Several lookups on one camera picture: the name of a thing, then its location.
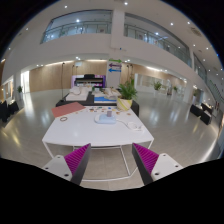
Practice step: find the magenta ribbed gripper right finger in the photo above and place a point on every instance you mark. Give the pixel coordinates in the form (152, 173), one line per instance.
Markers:
(153, 166)

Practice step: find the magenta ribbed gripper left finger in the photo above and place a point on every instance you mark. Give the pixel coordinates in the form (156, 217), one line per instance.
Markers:
(72, 166)

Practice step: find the grey charger plug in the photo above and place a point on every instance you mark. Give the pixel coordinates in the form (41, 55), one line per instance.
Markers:
(109, 113)

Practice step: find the white table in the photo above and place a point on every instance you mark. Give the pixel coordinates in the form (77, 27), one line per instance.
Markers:
(79, 128)

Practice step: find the light blue power strip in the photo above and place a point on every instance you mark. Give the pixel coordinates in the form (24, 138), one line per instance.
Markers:
(104, 119)

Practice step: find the red mat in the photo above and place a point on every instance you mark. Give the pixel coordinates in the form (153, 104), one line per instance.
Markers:
(66, 109)

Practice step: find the potted green plant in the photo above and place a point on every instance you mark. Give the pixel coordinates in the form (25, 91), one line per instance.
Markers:
(127, 94)

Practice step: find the black side table right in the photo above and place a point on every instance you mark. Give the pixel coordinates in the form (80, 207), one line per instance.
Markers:
(203, 111)

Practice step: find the black side table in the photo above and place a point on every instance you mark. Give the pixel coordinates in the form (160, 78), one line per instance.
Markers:
(203, 111)
(6, 110)

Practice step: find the black side table left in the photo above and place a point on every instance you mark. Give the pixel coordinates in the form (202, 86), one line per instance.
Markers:
(6, 110)

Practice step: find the white square pillar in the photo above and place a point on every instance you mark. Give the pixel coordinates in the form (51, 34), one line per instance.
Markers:
(115, 54)

